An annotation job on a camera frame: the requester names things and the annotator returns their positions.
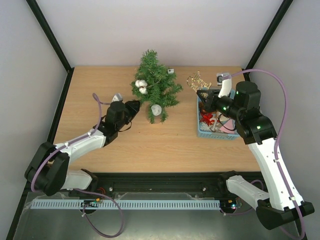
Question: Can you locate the white snowflake ornament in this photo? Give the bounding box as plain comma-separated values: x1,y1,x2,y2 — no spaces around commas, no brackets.
199,122,212,133

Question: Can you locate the red star ornament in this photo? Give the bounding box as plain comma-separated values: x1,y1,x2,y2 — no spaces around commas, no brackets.
199,112,215,126

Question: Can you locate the light blue cable duct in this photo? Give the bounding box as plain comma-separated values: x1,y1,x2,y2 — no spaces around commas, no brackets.
30,199,221,210

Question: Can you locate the gold glitter merry ornament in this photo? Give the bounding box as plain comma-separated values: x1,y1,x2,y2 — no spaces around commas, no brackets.
186,71,212,92

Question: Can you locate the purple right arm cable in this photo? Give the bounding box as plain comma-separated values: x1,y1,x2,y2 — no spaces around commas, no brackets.
219,68,307,240

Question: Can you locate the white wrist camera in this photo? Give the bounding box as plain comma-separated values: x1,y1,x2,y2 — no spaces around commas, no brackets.
111,93,123,103
216,72,232,98

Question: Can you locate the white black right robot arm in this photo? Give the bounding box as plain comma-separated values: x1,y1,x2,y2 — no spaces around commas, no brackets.
196,81,315,230

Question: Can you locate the wooden tree base disc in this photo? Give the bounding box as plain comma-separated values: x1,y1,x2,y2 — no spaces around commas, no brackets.
149,115,162,124

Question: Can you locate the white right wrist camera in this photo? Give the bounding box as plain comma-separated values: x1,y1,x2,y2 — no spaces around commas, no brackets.
216,72,232,98

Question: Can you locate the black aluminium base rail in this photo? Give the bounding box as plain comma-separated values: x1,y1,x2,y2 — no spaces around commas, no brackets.
24,171,291,198

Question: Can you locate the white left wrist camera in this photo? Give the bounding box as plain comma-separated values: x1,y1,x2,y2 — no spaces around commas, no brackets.
111,93,123,103

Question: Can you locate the light blue plastic basket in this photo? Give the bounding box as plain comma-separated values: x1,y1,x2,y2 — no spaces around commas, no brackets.
196,97,240,141

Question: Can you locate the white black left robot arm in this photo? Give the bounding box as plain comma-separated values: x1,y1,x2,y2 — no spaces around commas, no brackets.
24,100,141,196

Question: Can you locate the fairy light wire string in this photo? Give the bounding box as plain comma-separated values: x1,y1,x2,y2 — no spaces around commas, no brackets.
134,62,176,111

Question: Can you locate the silver glitter ball ornament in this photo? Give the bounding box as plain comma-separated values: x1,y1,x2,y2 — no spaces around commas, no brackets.
150,104,162,117

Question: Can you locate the small green christmas tree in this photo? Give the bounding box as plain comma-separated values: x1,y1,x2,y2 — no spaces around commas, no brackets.
130,49,183,123

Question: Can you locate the white pompom ornament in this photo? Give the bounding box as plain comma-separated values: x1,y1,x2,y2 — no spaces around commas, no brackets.
135,80,148,95

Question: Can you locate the pink heart ornament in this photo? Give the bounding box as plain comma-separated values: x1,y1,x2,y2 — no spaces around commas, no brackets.
219,119,236,134

